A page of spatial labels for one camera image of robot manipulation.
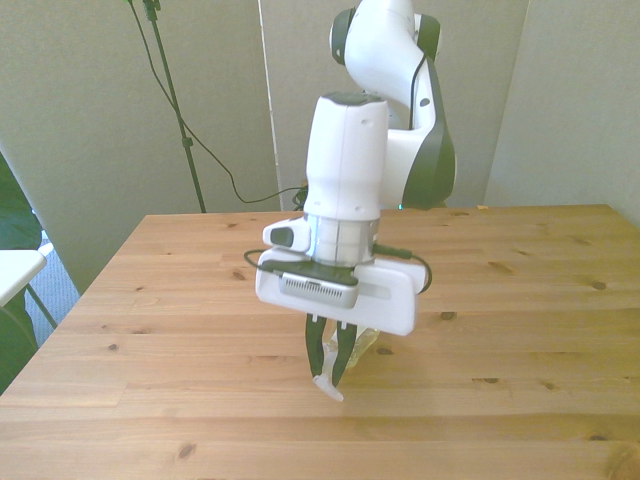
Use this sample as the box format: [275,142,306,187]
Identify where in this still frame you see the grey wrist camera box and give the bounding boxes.
[262,258,361,309]

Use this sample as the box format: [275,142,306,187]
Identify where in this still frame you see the white side table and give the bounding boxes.
[0,243,59,331]

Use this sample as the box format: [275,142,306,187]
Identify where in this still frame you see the black tripod camera cable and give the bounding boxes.
[122,0,309,211]

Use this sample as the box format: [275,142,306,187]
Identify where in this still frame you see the clear sanitizer pump bottle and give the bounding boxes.
[312,327,384,404]

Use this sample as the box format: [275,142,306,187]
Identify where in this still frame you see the green plant leaves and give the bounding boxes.
[0,149,44,396]

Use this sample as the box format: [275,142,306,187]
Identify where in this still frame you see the thin black tripod stand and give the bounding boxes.
[142,0,208,214]

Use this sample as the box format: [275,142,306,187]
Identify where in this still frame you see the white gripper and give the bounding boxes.
[253,258,420,387]

